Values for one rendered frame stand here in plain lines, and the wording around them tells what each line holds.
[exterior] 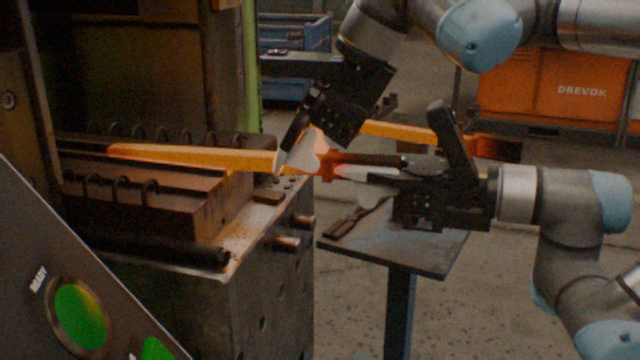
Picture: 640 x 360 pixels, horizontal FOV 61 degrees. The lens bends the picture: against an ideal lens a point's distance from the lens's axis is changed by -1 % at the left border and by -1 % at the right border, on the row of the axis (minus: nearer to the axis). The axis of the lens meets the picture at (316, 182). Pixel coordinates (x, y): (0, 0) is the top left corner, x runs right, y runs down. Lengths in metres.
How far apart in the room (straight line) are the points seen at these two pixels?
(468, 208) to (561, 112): 3.51
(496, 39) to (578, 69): 3.58
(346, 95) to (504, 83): 3.50
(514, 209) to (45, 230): 0.52
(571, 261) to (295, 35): 3.79
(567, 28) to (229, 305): 0.51
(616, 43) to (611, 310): 0.28
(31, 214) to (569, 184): 0.57
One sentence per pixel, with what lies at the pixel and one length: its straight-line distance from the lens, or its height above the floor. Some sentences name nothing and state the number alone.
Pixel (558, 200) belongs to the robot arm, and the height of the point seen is 1.02.
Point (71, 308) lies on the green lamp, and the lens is 0.36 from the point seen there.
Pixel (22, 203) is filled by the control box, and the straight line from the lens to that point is 0.39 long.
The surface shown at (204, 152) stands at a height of 1.02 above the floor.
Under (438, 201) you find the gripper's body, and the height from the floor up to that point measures 1.00.
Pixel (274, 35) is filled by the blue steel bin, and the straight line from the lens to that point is 4.45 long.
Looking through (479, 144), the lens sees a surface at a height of 0.94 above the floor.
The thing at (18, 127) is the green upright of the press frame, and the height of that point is 1.11.
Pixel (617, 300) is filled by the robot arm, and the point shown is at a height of 0.95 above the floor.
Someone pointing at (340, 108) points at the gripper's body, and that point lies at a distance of 0.69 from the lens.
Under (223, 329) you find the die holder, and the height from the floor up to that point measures 0.83.
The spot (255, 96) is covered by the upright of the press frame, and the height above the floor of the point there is 0.97.
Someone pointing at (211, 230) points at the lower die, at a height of 0.93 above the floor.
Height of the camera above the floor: 1.30
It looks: 24 degrees down
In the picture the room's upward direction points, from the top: straight up
